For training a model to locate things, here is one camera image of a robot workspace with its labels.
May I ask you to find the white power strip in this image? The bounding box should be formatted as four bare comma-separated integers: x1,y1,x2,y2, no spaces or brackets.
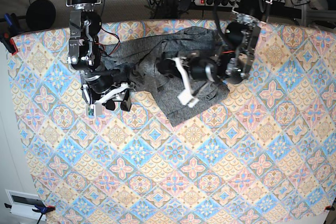
194,0,234,7

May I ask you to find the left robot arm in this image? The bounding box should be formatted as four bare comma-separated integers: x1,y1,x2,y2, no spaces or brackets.
156,0,272,108

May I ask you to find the patterned tablecloth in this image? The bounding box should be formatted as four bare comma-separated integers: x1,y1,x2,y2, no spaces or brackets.
7,24,335,223

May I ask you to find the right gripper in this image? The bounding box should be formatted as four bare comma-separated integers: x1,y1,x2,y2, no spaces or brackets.
81,73,134,117

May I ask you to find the red clamp bottom right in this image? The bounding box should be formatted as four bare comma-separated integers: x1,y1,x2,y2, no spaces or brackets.
324,205,335,211

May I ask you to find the red black clamp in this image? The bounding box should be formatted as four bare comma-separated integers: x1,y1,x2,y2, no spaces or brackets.
0,33,18,55

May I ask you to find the grey t-shirt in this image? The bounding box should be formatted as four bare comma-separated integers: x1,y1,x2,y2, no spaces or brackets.
102,27,229,126

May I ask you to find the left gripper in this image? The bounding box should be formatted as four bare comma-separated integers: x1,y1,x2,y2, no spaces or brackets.
157,51,250,108

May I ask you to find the white wall box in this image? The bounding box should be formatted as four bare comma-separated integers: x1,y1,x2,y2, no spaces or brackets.
5,189,44,220

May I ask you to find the blue clamp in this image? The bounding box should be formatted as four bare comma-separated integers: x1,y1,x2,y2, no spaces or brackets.
4,13,20,34

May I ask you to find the round black stool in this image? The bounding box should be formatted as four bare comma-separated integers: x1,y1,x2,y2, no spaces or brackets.
26,0,56,31

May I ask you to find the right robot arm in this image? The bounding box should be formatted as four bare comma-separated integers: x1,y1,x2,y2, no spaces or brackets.
66,0,134,117

